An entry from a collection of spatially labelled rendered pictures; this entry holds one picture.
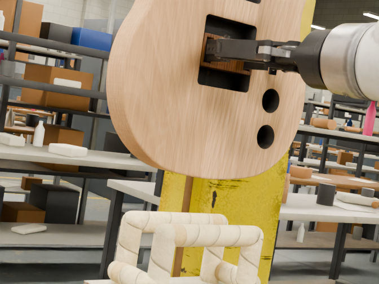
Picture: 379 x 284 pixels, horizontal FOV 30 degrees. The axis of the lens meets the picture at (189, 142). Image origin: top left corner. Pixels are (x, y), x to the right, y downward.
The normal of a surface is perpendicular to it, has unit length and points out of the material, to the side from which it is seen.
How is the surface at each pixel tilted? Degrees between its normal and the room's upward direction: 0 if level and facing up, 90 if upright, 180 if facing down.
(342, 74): 116
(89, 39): 90
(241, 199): 90
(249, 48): 90
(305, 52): 87
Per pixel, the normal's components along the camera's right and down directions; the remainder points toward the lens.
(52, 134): -0.80, -0.10
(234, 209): 0.58, 0.14
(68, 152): -0.39, -0.01
